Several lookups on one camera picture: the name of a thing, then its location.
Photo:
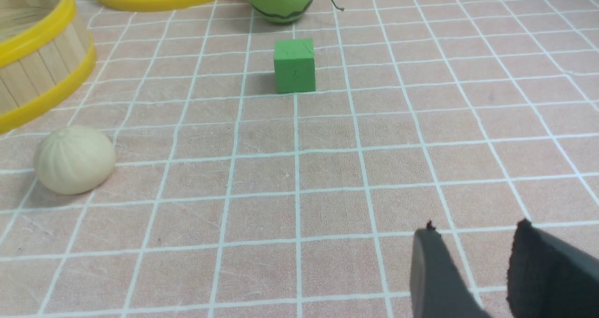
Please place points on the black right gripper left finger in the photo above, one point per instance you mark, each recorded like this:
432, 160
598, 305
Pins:
436, 287

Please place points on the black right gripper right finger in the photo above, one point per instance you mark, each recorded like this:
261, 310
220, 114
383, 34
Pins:
549, 278

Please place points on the white toy bun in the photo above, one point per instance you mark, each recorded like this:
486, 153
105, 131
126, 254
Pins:
74, 159

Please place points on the bamboo steamer tray yellow rim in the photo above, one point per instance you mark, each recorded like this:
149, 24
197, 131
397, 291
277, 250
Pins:
46, 54

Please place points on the pink checkered tablecloth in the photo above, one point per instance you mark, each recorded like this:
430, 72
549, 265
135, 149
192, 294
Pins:
229, 200

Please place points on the green foam cube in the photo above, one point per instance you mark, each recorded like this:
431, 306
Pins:
294, 66

